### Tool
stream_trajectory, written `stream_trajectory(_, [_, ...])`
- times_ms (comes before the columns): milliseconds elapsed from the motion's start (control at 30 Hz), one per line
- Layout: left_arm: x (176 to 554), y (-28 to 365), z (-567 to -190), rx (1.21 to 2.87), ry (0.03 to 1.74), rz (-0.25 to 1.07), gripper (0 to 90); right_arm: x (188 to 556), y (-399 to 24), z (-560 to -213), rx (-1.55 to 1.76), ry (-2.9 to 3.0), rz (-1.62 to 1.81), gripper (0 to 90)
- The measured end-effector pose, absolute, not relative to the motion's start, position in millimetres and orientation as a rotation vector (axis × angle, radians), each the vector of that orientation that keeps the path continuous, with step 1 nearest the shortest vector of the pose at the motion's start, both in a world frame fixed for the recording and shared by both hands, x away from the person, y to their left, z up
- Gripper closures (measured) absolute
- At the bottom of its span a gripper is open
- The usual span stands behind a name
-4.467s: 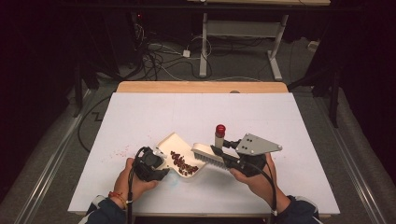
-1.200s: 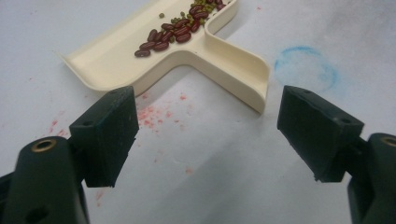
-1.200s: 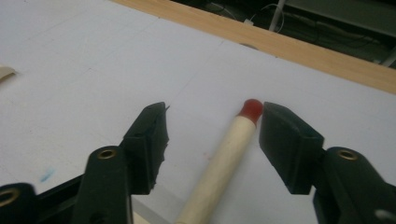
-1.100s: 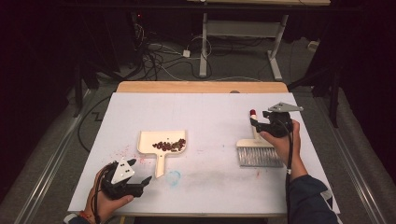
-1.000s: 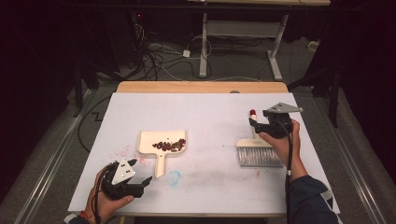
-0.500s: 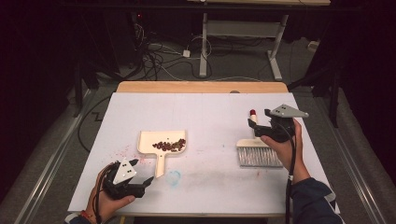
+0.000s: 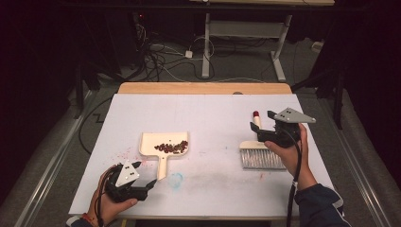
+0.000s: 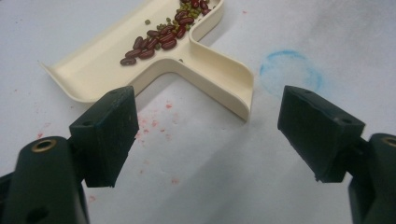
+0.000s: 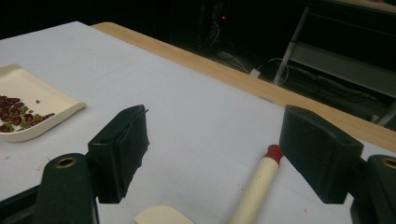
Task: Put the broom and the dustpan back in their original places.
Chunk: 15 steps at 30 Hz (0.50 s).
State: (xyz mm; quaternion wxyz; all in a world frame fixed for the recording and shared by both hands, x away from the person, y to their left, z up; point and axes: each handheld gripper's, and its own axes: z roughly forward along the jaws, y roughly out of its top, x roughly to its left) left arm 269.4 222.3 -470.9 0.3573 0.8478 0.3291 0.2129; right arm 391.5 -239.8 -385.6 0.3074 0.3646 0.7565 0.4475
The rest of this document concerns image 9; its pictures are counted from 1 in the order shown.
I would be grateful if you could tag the pile of red beans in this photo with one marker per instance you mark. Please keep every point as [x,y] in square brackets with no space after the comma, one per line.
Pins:
[15,113]

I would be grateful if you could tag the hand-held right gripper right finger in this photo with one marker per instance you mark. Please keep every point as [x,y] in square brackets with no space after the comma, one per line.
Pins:
[317,149]

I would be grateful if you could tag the white plug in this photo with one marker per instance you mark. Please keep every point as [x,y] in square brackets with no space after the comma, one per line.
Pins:
[254,73]

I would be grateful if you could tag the cream plastic dustpan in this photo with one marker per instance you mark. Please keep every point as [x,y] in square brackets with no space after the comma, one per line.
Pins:
[40,93]

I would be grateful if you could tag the grey lower shelf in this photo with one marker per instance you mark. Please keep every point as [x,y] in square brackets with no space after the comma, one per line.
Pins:
[342,67]

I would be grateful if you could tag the grey metal stand leg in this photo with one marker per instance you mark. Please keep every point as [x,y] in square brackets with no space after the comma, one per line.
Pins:
[291,46]

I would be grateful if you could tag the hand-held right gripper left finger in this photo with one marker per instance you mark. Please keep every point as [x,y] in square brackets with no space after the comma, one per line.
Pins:
[120,149]

